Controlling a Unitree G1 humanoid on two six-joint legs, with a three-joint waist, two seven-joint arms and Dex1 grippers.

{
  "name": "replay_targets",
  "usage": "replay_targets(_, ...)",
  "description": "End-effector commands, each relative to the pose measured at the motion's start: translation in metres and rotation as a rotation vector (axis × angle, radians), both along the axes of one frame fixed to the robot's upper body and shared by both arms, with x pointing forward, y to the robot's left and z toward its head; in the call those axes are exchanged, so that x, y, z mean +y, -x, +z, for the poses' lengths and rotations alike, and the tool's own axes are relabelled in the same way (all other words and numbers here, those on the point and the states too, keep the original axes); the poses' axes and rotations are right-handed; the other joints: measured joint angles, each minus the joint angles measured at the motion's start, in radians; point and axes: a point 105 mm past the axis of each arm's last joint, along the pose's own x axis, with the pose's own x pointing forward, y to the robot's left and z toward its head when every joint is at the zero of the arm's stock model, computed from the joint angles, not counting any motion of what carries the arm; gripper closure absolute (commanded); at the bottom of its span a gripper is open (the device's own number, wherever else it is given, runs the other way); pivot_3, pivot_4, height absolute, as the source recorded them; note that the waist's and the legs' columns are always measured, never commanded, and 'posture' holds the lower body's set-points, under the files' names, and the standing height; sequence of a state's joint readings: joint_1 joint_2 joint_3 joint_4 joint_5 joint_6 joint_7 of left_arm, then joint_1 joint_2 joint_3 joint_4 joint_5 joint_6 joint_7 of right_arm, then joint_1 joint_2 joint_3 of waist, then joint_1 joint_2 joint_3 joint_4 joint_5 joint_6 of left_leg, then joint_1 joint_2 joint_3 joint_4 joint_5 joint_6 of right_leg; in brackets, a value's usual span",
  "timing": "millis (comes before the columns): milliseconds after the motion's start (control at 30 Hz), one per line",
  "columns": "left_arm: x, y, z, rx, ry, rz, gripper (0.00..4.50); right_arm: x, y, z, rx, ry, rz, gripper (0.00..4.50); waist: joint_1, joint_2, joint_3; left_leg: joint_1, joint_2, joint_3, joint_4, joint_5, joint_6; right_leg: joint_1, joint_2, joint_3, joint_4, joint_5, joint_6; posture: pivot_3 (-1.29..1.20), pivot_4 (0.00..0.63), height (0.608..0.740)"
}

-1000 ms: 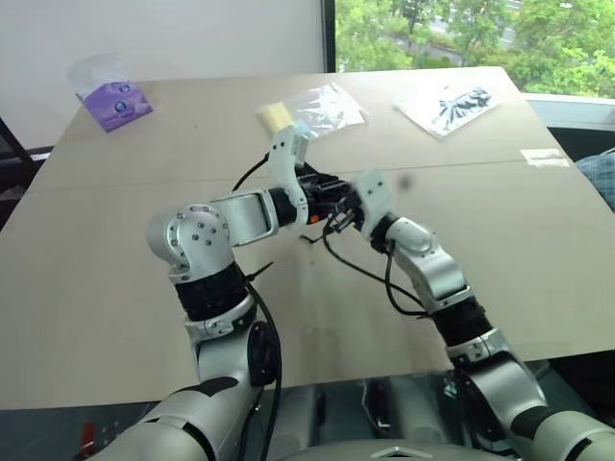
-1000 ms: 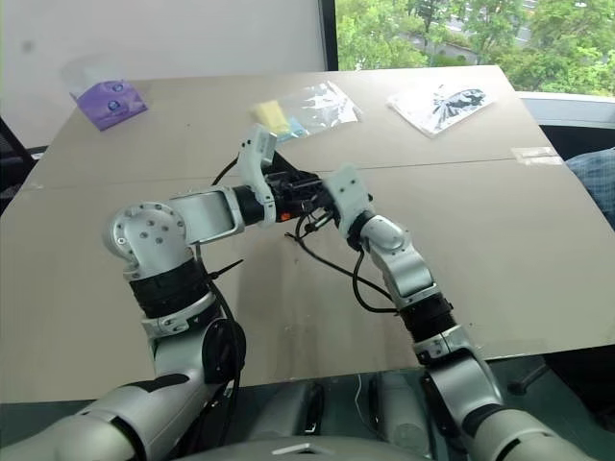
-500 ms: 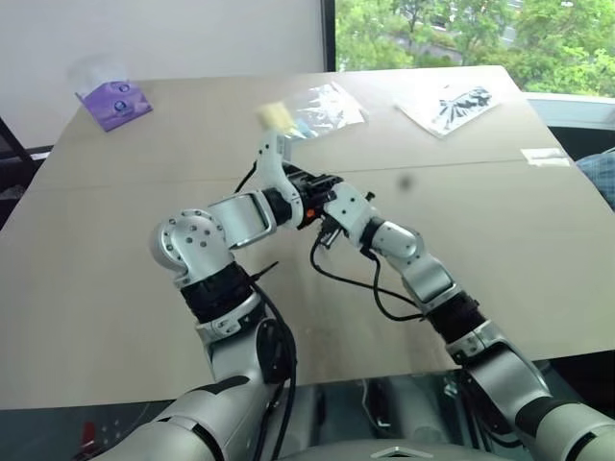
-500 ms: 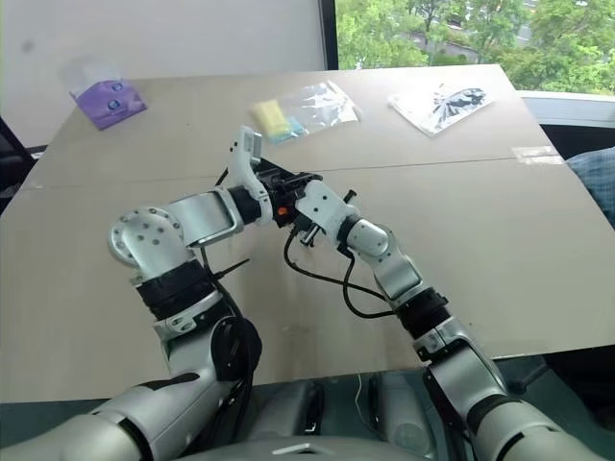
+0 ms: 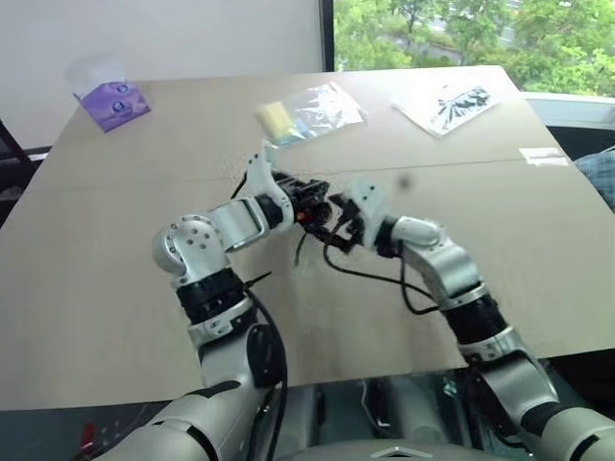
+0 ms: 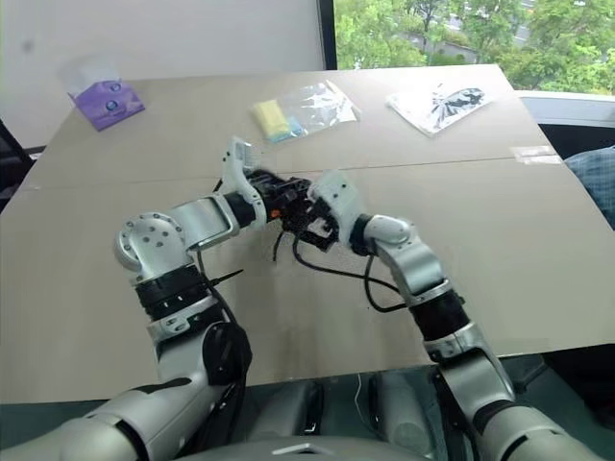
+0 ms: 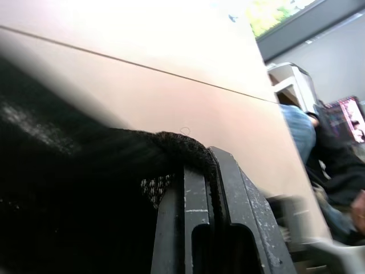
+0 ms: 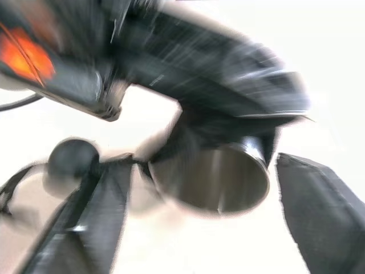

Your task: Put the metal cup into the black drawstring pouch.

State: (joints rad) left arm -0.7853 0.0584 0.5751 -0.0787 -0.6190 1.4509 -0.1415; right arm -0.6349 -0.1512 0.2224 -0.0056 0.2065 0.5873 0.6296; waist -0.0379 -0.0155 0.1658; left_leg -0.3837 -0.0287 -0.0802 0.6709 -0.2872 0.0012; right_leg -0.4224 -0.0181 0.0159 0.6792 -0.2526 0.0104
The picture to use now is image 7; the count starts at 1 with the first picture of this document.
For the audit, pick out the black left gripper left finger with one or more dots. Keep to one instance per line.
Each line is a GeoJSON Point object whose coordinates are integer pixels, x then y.
{"type": "Point", "coordinates": [176, 228]}

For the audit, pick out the pink and black printed box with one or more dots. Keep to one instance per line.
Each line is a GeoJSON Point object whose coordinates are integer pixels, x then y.
{"type": "Point", "coordinates": [349, 117]}

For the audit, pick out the seated person in jeans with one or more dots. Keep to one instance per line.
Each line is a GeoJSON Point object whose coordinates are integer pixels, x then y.
{"type": "Point", "coordinates": [339, 165]}

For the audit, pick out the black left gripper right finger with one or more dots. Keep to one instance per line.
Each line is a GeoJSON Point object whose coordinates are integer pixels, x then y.
{"type": "Point", "coordinates": [251, 217]}

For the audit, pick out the window with green foliage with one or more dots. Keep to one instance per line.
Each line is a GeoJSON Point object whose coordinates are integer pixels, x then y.
{"type": "Point", "coordinates": [271, 14]}

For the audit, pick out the white cabinet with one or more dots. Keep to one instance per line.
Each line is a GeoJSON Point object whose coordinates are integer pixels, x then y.
{"type": "Point", "coordinates": [299, 82]}

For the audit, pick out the bare hand of seated person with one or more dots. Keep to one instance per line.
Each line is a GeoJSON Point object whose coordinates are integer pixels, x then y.
{"type": "Point", "coordinates": [360, 214]}

